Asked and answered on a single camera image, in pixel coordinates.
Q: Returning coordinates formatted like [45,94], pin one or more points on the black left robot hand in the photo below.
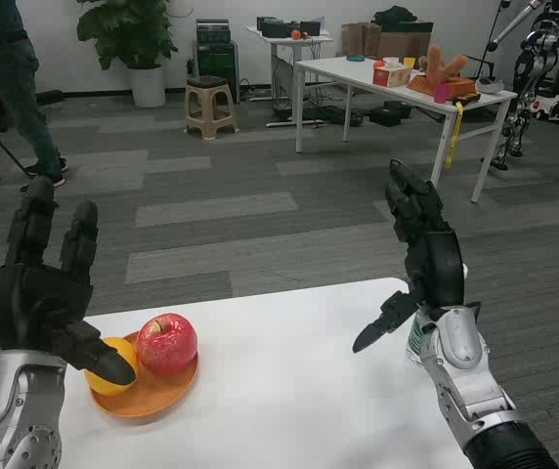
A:
[35,303]

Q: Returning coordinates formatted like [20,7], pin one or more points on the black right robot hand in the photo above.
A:
[438,264]

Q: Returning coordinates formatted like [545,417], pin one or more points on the clear water bottle green label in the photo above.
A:
[414,342]

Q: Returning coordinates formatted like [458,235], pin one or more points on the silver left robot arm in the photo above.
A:
[11,405]

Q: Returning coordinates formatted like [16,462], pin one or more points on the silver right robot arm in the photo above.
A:
[460,342]

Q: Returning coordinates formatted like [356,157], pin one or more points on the yellow tape measure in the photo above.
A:
[455,132]

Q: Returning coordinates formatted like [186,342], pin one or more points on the red apple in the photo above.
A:
[169,344]

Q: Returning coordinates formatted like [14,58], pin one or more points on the orange wooden plate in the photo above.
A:
[157,393]

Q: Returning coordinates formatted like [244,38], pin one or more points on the black bag on floor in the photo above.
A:
[389,114]

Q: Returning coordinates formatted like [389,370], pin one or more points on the pink cup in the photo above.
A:
[442,93]

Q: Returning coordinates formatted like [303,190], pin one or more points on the white bowl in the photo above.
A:
[488,87]

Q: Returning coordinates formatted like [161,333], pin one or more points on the white toy car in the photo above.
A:
[548,107]

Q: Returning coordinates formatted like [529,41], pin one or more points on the orange tissue box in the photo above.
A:
[391,76]

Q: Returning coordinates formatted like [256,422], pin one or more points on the yellow cup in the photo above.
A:
[409,63]

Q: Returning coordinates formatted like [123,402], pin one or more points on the white cup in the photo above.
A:
[391,61]

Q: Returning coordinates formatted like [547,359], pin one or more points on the long white table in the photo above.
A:
[338,71]

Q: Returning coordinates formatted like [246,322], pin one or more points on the green round lid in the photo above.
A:
[356,59]

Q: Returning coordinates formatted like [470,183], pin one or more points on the brown cardboard boxes stack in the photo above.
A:
[397,44]

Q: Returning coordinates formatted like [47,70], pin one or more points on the person in dark clothes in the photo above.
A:
[11,73]

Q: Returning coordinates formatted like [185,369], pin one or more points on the standing humanoid robot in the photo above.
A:
[536,54]

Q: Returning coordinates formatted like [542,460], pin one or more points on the potted plant in white pot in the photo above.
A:
[145,83]

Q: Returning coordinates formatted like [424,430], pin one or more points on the small white standing desk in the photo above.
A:
[282,73]

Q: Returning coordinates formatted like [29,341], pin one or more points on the black bag on boxes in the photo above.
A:
[396,14]

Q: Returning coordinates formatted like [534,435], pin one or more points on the beige plastic stool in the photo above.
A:
[209,85]

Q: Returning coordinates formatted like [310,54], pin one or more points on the black boxes on desk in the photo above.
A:
[279,28]

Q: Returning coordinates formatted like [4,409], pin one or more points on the black equipment rack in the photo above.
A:
[216,58]

